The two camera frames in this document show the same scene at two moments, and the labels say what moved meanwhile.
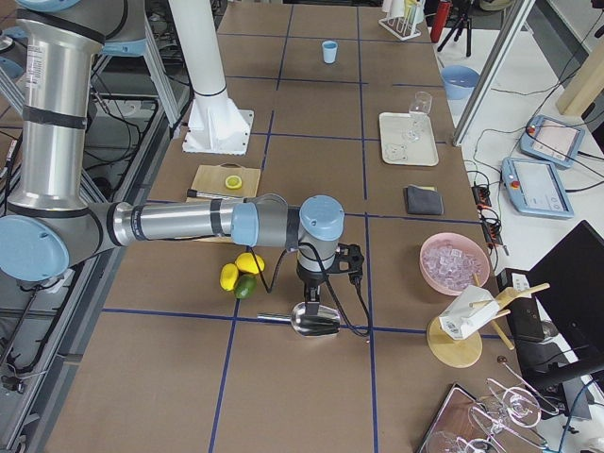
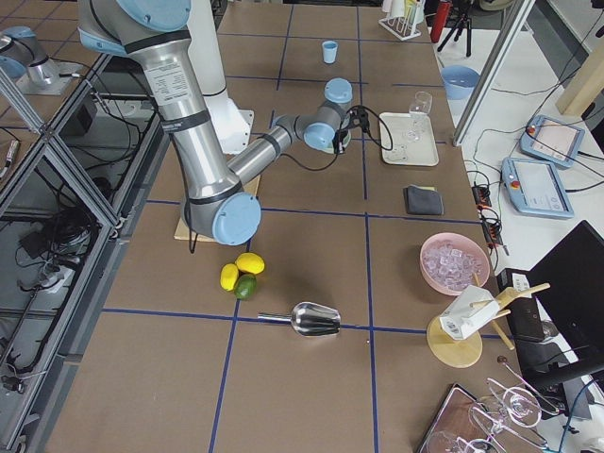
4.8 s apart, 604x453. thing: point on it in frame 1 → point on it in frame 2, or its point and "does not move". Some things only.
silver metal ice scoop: (327, 323) does not move
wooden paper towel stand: (455, 337) does not move
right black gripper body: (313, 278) → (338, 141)
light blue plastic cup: (329, 51) does not move
